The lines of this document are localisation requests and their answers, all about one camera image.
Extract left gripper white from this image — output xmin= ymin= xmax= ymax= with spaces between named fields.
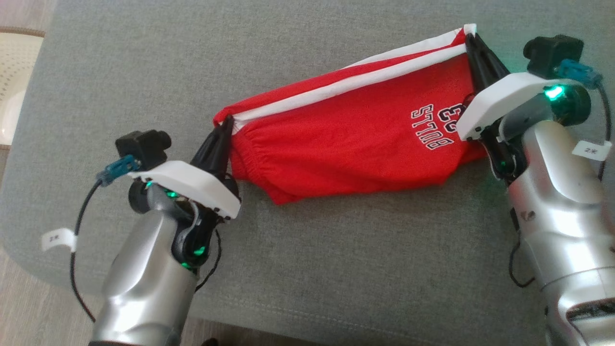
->
xmin=129 ymin=115 xmax=241 ymax=220

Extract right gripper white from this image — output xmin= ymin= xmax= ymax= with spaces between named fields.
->
xmin=455 ymin=33 xmax=592 ymax=183

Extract white cable label tag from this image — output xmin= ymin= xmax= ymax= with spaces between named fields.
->
xmin=42 ymin=228 xmax=77 ymax=252
xmin=572 ymin=140 xmax=612 ymax=161

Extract camera cable teal plug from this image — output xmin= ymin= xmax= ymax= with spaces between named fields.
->
xmin=70 ymin=155 xmax=142 ymax=322
xmin=557 ymin=59 xmax=614 ymax=183

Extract left camera cable teal plug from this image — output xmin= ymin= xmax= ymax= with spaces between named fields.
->
xmin=70 ymin=155 xmax=142 ymax=322

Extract grey sofa seat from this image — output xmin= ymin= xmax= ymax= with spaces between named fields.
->
xmin=0 ymin=0 xmax=615 ymax=346

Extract right camera cable teal plug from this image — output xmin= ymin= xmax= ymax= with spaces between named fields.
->
xmin=557 ymin=59 xmax=614 ymax=183

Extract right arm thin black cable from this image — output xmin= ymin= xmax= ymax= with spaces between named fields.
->
xmin=508 ymin=240 xmax=536 ymax=288

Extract red basketball shorts white stripes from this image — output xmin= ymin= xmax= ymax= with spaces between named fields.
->
xmin=213 ymin=24 xmax=488 ymax=205

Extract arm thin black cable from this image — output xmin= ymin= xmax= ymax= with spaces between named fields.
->
xmin=195 ymin=230 xmax=222 ymax=294
xmin=508 ymin=240 xmax=536 ymax=288

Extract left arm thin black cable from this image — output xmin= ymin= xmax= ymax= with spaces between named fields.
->
xmin=195 ymin=230 xmax=222 ymax=294

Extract cream perforated laundry basket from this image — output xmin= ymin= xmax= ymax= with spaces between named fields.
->
xmin=0 ymin=27 xmax=46 ymax=150

